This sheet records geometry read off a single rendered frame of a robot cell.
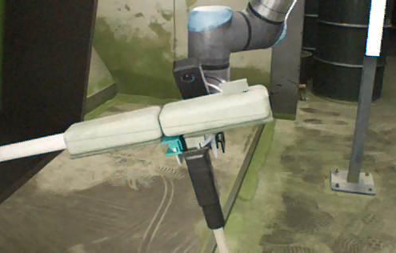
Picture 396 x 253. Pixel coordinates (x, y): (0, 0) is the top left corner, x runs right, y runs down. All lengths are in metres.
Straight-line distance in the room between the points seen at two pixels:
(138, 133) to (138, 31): 2.28
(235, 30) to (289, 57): 1.77
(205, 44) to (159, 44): 1.97
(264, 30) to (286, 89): 1.77
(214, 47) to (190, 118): 0.29
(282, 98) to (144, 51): 0.99
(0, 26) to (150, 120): 0.80
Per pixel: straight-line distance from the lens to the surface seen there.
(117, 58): 2.94
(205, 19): 0.81
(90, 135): 0.60
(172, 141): 0.57
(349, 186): 1.93
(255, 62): 2.63
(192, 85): 0.68
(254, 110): 0.54
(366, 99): 1.82
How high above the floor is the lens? 0.90
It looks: 21 degrees down
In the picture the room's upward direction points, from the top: straight up
